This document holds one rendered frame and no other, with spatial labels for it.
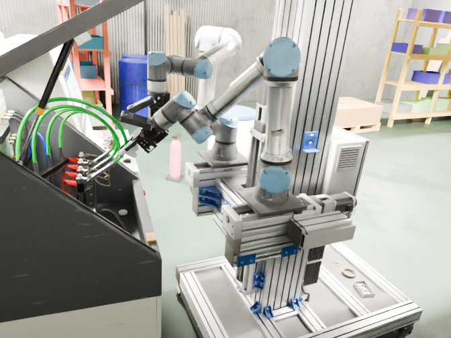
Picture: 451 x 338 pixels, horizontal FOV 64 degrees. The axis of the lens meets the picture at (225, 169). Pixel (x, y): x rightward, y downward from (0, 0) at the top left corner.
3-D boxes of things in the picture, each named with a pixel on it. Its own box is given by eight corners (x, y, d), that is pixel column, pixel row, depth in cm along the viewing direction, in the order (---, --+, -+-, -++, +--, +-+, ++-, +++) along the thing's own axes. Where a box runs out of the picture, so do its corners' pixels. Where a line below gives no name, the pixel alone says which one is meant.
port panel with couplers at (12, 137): (18, 178, 148) (6, 104, 136) (9, 179, 147) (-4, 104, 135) (23, 166, 159) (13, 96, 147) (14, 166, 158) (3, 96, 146)
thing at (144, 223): (160, 288, 133) (160, 252, 126) (147, 290, 131) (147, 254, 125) (140, 207, 186) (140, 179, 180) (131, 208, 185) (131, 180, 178)
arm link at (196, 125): (217, 127, 139) (198, 105, 137) (212, 135, 129) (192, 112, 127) (203, 139, 142) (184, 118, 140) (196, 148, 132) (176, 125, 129)
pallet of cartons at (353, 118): (348, 118, 747) (353, 96, 729) (384, 132, 669) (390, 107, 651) (295, 121, 692) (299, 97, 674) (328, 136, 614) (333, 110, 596)
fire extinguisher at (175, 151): (181, 174, 422) (182, 131, 402) (188, 182, 403) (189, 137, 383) (162, 176, 412) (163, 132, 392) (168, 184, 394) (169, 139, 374)
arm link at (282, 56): (290, 182, 143) (301, 36, 122) (290, 199, 129) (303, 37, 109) (260, 180, 145) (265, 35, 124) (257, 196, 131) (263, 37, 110)
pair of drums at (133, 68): (152, 104, 729) (152, 53, 691) (169, 121, 623) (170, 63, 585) (111, 104, 697) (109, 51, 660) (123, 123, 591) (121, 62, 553)
